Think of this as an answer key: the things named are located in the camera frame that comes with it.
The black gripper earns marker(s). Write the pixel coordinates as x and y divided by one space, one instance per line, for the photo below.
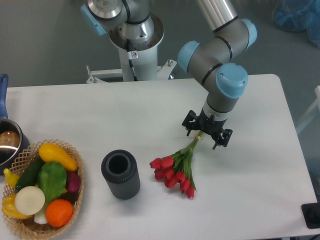
208 125

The red tulip bouquet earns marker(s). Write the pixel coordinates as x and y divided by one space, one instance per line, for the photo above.
176 169

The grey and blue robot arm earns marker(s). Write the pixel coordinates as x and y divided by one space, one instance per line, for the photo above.
209 64

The dark grey ribbed vase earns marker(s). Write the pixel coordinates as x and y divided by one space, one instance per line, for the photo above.
120 171

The black device at table edge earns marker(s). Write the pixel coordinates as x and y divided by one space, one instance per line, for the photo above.
311 214

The blue plastic bag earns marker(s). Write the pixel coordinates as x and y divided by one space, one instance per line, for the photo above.
299 16

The purple red onion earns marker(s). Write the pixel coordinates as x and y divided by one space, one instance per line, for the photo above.
73 182

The yellow squash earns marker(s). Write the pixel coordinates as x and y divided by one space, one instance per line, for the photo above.
50 152

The green lettuce leaf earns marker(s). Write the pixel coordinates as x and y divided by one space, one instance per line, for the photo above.
52 180

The orange fruit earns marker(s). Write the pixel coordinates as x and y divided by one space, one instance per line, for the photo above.
59 212

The green cucumber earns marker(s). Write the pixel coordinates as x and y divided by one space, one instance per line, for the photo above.
30 174

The white green leek stalk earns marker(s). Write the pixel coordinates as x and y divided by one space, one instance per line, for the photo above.
40 217

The white onion half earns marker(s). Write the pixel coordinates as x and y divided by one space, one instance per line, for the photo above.
29 200

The woven wicker basket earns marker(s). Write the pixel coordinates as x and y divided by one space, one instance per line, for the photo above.
27 229

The yellow bell pepper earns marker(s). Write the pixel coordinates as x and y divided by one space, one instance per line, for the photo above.
9 209

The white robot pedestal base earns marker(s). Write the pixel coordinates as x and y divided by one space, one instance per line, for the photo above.
137 46

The white frame at right edge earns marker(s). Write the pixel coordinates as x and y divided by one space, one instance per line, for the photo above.
310 114

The blue handled saucepan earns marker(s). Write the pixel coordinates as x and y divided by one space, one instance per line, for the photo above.
12 139

